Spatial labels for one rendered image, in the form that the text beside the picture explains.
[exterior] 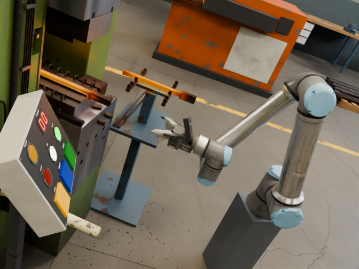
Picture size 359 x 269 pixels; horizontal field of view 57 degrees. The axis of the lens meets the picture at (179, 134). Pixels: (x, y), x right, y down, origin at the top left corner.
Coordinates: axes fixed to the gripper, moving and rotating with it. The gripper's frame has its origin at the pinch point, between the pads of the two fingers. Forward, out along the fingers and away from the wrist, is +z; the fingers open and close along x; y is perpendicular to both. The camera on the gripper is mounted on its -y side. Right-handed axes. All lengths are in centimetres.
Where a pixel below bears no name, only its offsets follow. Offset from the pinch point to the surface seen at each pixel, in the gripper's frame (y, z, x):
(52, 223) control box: 2, 7, -69
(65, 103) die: 1.9, 37.5, -12.1
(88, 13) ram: -39, 33, -14
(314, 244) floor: 100, -141, 87
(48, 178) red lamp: -9, 13, -64
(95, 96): -0.2, 29.7, -0.5
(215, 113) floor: 100, -28, 241
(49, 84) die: 1, 50, -5
